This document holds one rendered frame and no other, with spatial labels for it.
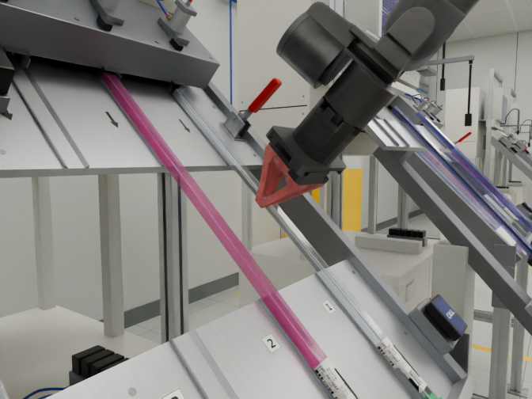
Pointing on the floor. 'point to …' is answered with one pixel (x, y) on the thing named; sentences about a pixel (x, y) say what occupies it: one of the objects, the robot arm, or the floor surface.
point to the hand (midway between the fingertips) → (266, 199)
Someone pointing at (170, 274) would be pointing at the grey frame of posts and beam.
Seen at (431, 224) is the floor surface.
